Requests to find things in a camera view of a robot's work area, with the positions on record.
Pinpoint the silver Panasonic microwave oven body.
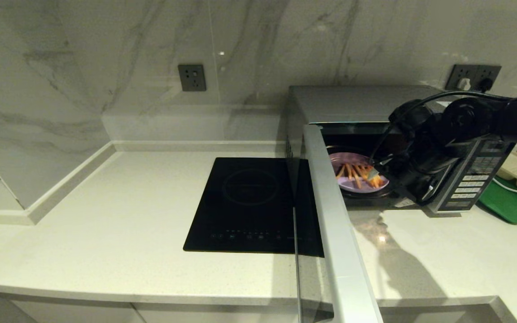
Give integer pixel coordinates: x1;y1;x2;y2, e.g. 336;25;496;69
285;85;517;215

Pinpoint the black induction cooktop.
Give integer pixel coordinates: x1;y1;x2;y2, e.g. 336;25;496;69
183;157;296;254

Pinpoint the grey single wall socket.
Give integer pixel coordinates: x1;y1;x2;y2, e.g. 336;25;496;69
178;64;207;92

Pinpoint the dark glass microwave door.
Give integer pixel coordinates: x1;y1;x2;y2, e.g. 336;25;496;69
292;124;384;323

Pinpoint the green plastic tray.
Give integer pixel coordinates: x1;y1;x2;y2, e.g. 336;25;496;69
478;176;517;225

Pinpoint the grey double wall socket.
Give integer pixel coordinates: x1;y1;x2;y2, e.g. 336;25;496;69
446;64;502;92

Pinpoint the lavender round plate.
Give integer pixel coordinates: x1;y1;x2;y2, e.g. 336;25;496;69
329;153;390;194

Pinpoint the white base cabinet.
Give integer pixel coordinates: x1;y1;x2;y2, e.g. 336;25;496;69
0;291;517;323

